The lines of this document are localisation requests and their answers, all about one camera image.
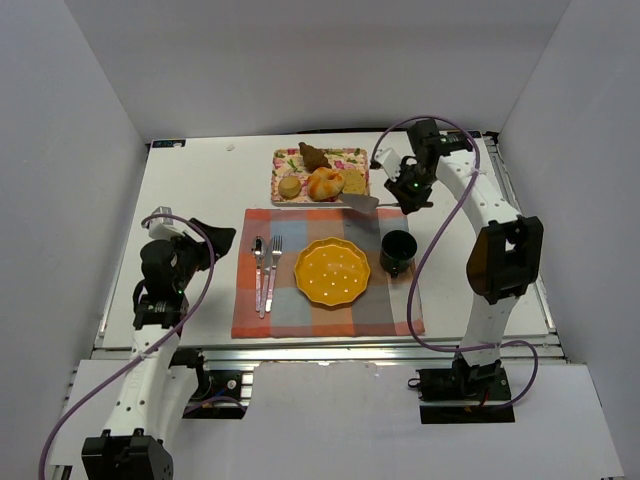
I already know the small round yellow muffin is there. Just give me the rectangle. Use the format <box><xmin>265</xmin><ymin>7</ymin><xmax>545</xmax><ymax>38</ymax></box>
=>
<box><xmin>278</xmin><ymin>175</ymin><xmax>302</xmax><ymax>199</ymax></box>

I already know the orange striped bread roll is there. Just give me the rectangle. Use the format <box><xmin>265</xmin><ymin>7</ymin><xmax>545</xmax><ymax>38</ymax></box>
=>
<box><xmin>307</xmin><ymin>168</ymin><xmax>344</xmax><ymax>202</ymax></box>

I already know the steel spoon pink handle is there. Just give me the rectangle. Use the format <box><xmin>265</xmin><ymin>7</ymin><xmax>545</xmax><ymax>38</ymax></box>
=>
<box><xmin>251</xmin><ymin>236</ymin><xmax>266</xmax><ymax>312</ymax></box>

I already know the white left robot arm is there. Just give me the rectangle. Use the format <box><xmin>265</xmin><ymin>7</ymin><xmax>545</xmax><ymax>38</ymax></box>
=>
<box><xmin>81</xmin><ymin>212</ymin><xmax>236</xmax><ymax>479</ymax></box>

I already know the steel spatula wooden handle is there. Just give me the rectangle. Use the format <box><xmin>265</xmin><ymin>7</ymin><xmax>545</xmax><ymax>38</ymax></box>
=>
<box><xmin>338</xmin><ymin>193</ymin><xmax>399</xmax><ymax>214</ymax></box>

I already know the left blue corner label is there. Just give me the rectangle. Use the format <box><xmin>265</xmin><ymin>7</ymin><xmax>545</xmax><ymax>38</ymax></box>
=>
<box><xmin>151</xmin><ymin>139</ymin><xmax>186</xmax><ymax>149</ymax></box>

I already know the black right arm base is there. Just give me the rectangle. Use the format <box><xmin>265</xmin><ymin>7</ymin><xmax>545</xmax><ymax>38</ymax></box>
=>
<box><xmin>407</xmin><ymin>368</ymin><xmax>516</xmax><ymax>425</ymax></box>

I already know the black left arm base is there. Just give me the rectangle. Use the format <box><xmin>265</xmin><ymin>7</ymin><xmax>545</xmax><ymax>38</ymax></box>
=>
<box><xmin>170</xmin><ymin>349</ymin><xmax>246</xmax><ymax>420</ymax></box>

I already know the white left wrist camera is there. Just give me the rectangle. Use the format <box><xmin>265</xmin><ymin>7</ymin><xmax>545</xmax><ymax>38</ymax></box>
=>
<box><xmin>141</xmin><ymin>206</ymin><xmax>184</xmax><ymax>241</ymax></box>

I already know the yellow dotted plate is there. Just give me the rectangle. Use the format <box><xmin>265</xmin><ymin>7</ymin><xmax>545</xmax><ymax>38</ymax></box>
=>
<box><xmin>294</xmin><ymin>237</ymin><xmax>371</xmax><ymax>307</ymax></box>

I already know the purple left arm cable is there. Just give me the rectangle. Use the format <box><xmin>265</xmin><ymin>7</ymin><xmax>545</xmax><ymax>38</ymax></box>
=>
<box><xmin>37</xmin><ymin>214</ymin><xmax>217</xmax><ymax>480</ymax></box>

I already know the brown chocolate croissant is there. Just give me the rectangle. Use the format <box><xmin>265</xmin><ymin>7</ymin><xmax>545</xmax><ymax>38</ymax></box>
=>
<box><xmin>298</xmin><ymin>142</ymin><xmax>331</xmax><ymax>173</ymax></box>

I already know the checkered orange grey placemat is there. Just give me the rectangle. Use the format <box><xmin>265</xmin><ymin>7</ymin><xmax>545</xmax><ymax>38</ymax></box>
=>
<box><xmin>231</xmin><ymin>209</ymin><xmax>425</xmax><ymax>339</ymax></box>

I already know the brown toast slice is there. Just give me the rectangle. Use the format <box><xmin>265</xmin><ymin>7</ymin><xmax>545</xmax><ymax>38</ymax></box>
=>
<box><xmin>340</xmin><ymin>169</ymin><xmax>368</xmax><ymax>195</ymax></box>

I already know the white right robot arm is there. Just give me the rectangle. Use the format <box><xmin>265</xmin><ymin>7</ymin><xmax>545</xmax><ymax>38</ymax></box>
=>
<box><xmin>374</xmin><ymin>116</ymin><xmax>544</xmax><ymax>383</ymax></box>

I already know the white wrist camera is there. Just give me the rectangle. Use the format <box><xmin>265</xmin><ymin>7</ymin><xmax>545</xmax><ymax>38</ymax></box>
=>
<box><xmin>141</xmin><ymin>206</ymin><xmax>184</xmax><ymax>241</ymax></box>
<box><xmin>370</xmin><ymin>148</ymin><xmax>402</xmax><ymax>182</ymax></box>

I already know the dark green mug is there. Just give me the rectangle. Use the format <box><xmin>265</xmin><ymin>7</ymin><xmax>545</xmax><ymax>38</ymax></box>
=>
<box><xmin>379</xmin><ymin>230</ymin><xmax>417</xmax><ymax>278</ymax></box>

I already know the aluminium table frame rail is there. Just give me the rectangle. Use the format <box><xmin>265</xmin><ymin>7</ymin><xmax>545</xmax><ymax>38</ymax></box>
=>
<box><xmin>64</xmin><ymin>130</ymin><xmax>626</xmax><ymax>480</ymax></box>

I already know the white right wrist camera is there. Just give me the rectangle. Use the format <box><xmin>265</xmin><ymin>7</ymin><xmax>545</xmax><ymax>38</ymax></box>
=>
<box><xmin>370</xmin><ymin>148</ymin><xmax>402</xmax><ymax>182</ymax></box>

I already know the floral rectangular tray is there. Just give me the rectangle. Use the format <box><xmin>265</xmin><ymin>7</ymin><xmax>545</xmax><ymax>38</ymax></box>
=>
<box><xmin>271</xmin><ymin>145</ymin><xmax>370</xmax><ymax>206</ymax></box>

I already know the steel fork pink handle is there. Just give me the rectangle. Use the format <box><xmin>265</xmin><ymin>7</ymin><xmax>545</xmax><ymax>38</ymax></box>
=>
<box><xmin>265</xmin><ymin>235</ymin><xmax>283</xmax><ymax>312</ymax></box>

